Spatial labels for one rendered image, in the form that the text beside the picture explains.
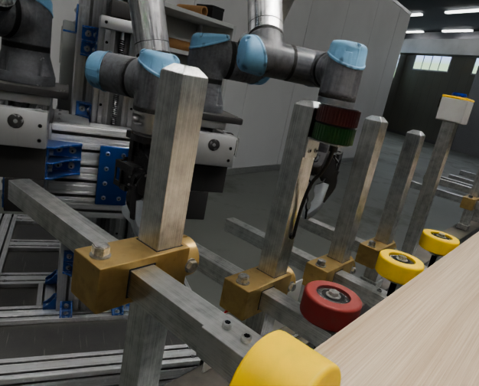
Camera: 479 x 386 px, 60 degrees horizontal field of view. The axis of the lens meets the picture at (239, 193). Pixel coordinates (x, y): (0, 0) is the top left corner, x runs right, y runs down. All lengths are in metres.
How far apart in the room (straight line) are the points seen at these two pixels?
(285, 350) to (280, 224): 0.35
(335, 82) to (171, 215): 0.50
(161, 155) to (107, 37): 0.92
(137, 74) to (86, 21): 0.65
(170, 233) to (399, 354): 0.29
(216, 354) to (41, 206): 0.33
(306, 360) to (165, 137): 0.25
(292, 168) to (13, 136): 0.72
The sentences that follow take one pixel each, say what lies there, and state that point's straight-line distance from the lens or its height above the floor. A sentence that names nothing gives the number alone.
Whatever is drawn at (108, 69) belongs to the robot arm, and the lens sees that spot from 0.84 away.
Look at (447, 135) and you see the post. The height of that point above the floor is 1.11.
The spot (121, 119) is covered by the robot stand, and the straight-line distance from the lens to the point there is 1.38.
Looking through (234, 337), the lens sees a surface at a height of 0.96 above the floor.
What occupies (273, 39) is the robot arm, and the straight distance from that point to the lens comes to 0.90.
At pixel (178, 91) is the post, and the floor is 1.14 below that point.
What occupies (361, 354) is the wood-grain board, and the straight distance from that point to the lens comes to 0.51.
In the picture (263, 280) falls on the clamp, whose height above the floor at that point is 0.87.
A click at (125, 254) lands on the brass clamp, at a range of 0.45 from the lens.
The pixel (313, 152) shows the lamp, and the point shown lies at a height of 1.08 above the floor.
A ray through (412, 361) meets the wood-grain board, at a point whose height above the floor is 0.90.
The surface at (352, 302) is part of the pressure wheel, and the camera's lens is 0.60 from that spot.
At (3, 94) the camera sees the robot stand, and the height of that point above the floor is 1.01.
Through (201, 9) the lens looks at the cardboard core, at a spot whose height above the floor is 1.60.
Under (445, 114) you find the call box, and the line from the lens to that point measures 1.31.
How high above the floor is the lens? 1.17
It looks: 16 degrees down
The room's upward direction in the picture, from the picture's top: 11 degrees clockwise
